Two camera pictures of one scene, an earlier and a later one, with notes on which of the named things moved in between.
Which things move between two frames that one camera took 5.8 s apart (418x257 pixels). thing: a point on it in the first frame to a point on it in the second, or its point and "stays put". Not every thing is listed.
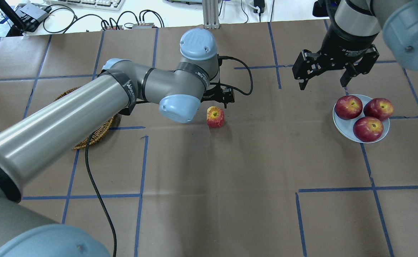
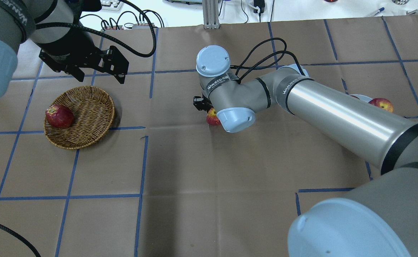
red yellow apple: [215, 117] stays put
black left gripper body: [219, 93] to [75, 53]
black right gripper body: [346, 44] to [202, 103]
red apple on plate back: [381, 108] stays put
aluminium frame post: [210, 14] stays put
